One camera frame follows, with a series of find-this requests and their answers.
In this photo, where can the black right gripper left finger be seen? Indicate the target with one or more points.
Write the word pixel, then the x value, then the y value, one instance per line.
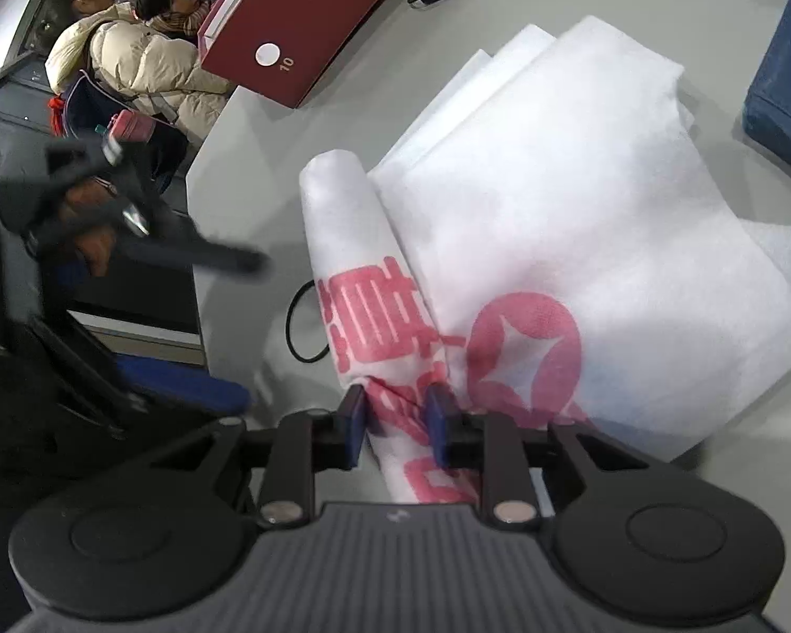
pixel 305 444

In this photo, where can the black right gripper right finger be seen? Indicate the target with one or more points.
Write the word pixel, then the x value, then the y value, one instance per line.
pixel 489 445

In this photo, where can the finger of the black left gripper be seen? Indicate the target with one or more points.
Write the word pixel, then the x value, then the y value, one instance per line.
pixel 184 384
pixel 189 252

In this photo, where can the white printed shopping bag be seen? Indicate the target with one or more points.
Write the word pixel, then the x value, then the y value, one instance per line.
pixel 546 241

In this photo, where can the person in beige jacket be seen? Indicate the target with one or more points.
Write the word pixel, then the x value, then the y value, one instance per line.
pixel 146 51

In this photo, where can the red cardboard box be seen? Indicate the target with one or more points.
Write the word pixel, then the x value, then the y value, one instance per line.
pixel 278 48

